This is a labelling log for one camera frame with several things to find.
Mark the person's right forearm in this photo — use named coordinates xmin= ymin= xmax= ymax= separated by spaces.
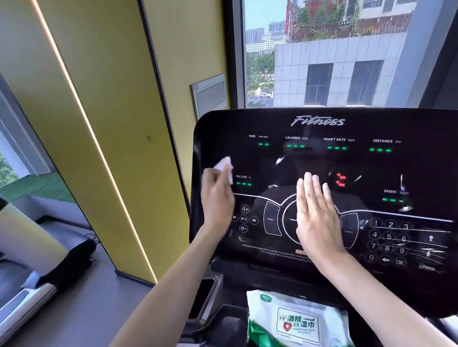
xmin=312 ymin=246 xmax=458 ymax=347

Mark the large window with black frame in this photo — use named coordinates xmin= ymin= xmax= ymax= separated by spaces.
xmin=222 ymin=0 xmax=458 ymax=118

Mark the person's left forearm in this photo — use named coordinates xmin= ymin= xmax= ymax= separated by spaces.
xmin=90 ymin=222 xmax=236 ymax=347

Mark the black treadmill with touch console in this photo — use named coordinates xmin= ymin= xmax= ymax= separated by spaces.
xmin=166 ymin=97 xmax=458 ymax=347

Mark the person's left hand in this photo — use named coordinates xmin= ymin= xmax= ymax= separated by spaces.
xmin=199 ymin=165 xmax=238 ymax=238

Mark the side window with grey frame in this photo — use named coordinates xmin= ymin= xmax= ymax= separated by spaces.
xmin=0 ymin=31 xmax=79 ymax=209

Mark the white wet wipe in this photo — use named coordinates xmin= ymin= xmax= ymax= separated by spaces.
xmin=212 ymin=156 xmax=236 ymax=187

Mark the warm LED light strip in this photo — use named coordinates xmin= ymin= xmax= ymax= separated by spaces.
xmin=29 ymin=0 xmax=159 ymax=291

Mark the grey tiled building outside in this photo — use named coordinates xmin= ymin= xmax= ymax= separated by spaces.
xmin=270 ymin=31 xmax=412 ymax=112

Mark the green white wet wipe pack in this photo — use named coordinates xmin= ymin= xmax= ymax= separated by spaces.
xmin=244 ymin=284 xmax=357 ymax=347

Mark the person's right hand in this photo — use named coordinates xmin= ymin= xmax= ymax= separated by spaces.
xmin=293 ymin=170 xmax=349 ymax=268

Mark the grey black neighbouring treadmill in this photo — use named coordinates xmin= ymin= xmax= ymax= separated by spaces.
xmin=0 ymin=186 xmax=103 ymax=342

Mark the grey framed wall panel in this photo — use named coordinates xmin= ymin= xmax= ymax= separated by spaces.
xmin=190 ymin=73 xmax=229 ymax=120

